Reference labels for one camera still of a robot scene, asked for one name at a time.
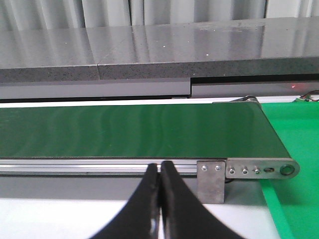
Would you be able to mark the white curtain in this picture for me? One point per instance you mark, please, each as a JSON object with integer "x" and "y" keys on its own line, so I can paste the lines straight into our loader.
{"x": 55, "y": 14}

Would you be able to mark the metal conveyor support bracket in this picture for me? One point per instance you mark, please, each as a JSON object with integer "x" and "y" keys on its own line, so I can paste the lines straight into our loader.
{"x": 211, "y": 181}

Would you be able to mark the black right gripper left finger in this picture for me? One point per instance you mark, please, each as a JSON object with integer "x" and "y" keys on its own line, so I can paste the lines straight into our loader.
{"x": 140, "y": 217}

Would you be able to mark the green plastic tray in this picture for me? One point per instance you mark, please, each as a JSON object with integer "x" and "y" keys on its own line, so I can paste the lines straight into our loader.
{"x": 294, "y": 203}

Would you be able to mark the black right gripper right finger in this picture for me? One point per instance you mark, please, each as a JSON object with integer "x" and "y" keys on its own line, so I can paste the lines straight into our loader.
{"x": 184, "y": 216}

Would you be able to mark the grey stone counter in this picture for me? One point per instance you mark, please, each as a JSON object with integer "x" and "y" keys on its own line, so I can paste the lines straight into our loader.
{"x": 260, "y": 57}

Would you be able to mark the green conveyor belt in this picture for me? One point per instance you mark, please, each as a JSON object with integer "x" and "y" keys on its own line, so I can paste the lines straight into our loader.
{"x": 234, "y": 139}

